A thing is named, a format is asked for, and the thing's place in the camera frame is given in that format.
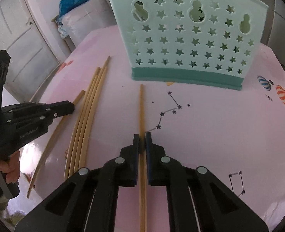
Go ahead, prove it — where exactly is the white door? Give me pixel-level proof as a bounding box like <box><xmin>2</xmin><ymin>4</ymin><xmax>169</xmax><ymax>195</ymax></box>
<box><xmin>0</xmin><ymin>0</ymin><xmax>61</xmax><ymax>104</ymax></box>

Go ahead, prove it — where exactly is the teal star-perforated utensil holder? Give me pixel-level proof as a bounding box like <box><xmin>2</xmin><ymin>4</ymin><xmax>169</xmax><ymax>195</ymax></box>
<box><xmin>104</xmin><ymin>0</ymin><xmax>269</xmax><ymax>91</ymax></box>

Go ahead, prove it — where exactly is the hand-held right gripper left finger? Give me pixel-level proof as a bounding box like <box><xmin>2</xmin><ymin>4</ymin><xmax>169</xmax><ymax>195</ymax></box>
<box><xmin>14</xmin><ymin>133</ymin><xmax>140</xmax><ymax>232</ymax></box>

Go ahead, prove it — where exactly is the bundle of wooden chopsticks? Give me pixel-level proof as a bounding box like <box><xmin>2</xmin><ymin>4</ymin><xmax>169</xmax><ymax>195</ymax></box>
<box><xmin>64</xmin><ymin>56</ymin><xmax>111</xmax><ymax>182</ymax></box>

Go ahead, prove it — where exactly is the blue plastic bag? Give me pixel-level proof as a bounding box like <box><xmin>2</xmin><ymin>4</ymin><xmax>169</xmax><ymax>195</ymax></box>
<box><xmin>59</xmin><ymin>0</ymin><xmax>95</xmax><ymax>20</ymax></box>

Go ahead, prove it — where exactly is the single wooden chopstick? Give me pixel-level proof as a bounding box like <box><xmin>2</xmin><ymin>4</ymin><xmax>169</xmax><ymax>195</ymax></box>
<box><xmin>27</xmin><ymin>90</ymin><xmax>85</xmax><ymax>199</ymax></box>
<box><xmin>139</xmin><ymin>84</ymin><xmax>148</xmax><ymax>232</ymax></box>

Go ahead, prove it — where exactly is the grey quilt in clear bag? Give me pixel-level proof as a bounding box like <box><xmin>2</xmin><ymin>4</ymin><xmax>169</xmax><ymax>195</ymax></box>
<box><xmin>60</xmin><ymin>0</ymin><xmax>119</xmax><ymax>50</ymax></box>

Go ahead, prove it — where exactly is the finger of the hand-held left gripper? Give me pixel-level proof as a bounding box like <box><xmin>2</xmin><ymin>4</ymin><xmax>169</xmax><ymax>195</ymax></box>
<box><xmin>1</xmin><ymin>101</ymin><xmax>75</xmax><ymax>117</ymax></box>
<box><xmin>6</xmin><ymin>113</ymin><xmax>61</xmax><ymax>129</ymax></box>

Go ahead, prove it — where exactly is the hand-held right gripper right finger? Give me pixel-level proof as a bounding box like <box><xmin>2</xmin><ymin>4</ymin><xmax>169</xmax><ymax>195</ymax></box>
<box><xmin>145</xmin><ymin>132</ymin><xmax>270</xmax><ymax>232</ymax></box>

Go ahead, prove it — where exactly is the person's left hand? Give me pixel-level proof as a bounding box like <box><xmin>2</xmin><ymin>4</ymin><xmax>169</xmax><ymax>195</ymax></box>
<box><xmin>0</xmin><ymin>150</ymin><xmax>21</xmax><ymax>184</ymax></box>

